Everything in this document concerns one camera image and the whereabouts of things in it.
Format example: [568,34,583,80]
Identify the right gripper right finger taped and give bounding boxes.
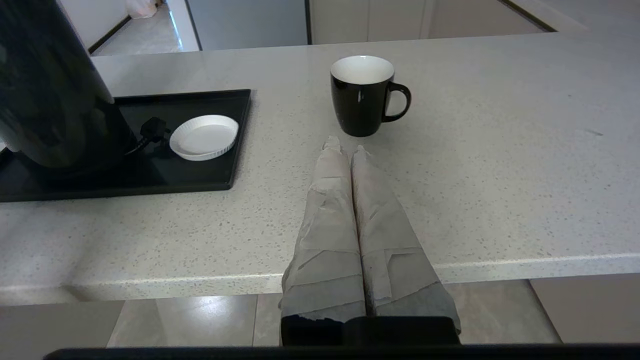
[351,145,462,331]

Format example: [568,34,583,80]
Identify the white plastic bag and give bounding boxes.
[125,0,158,20]

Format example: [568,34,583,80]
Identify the white round saucer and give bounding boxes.
[169,114,240,162]

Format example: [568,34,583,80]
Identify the black rectangular serving tray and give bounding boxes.
[0,89,252,203]

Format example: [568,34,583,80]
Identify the black electric kettle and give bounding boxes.
[0,0,138,173]

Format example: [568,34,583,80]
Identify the black power plug with cord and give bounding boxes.
[125,116,172,156]

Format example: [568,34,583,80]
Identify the beige kitchen base cabinets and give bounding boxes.
[309,0,557,46]

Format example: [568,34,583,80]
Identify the black mug white inside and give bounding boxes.
[330,55,412,138]

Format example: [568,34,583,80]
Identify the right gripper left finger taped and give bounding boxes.
[280,136,367,318]

